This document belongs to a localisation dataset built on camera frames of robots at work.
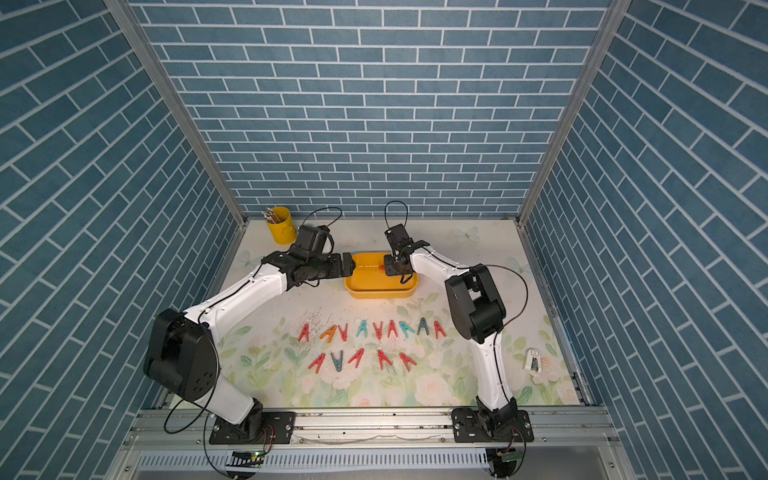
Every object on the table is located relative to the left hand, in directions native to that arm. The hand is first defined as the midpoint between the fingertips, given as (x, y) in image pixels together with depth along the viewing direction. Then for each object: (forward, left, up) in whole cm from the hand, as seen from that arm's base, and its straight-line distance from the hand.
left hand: (350, 266), depth 88 cm
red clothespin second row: (-23, +9, -16) cm, 29 cm away
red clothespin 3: (+11, -9, -16) cm, 21 cm away
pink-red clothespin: (-12, -13, -15) cm, 23 cm away
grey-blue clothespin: (-23, +3, -16) cm, 28 cm away
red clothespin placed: (-14, +2, -15) cm, 21 cm away
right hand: (+8, -13, -11) cm, 19 cm away
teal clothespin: (-12, -4, -15) cm, 20 cm away
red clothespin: (-14, +14, -16) cm, 25 cm away
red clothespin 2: (-13, -27, -15) cm, 33 cm away
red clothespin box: (-22, -3, -15) cm, 26 cm away
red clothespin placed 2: (-13, -8, -15) cm, 22 cm away
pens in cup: (+20, +29, +1) cm, 35 cm away
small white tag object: (-23, -53, -13) cm, 59 cm away
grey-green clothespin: (-12, -22, -14) cm, 29 cm away
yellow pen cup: (+21, +27, -9) cm, 36 cm away
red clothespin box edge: (-22, -17, -15) cm, 32 cm away
